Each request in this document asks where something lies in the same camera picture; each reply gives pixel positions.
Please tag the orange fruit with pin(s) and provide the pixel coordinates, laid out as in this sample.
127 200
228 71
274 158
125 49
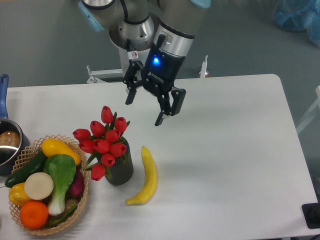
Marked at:
33 214

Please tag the green bok choy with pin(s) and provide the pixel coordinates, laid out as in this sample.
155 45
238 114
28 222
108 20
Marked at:
62 169

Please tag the yellow squash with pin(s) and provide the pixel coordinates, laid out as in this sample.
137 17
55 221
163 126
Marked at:
53 146

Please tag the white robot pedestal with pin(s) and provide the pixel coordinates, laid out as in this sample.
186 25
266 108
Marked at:
134 41

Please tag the green chili pepper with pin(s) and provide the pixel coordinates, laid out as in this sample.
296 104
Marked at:
63 218

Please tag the yellow banana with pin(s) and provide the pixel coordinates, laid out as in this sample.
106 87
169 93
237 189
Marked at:
150 182

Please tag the dark grey ribbed vase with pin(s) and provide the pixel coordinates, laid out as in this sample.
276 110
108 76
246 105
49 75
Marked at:
122 170

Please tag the woven wicker basket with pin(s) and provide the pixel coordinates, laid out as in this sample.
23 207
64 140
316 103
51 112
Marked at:
24 157

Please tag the yellow bell pepper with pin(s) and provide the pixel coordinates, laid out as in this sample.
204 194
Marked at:
17 194

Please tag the dark green cucumber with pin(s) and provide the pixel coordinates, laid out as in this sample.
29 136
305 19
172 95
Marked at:
35 165

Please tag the purple sweet potato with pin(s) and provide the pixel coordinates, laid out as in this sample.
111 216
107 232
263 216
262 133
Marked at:
76 189

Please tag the blue plastic bag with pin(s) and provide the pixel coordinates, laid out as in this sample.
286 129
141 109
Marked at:
299 16

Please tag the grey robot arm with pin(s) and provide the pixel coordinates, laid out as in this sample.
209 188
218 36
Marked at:
180 14

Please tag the red tulip bouquet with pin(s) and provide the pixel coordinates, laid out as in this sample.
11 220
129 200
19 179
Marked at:
104 141

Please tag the black device at edge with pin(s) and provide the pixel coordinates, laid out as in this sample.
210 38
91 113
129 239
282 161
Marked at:
311 212

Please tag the blue saucepan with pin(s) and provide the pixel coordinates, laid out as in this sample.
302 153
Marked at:
12 138

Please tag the white frame at right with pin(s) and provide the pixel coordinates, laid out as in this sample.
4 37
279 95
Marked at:
310 113

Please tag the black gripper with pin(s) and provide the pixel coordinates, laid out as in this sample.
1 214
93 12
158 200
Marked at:
159 73

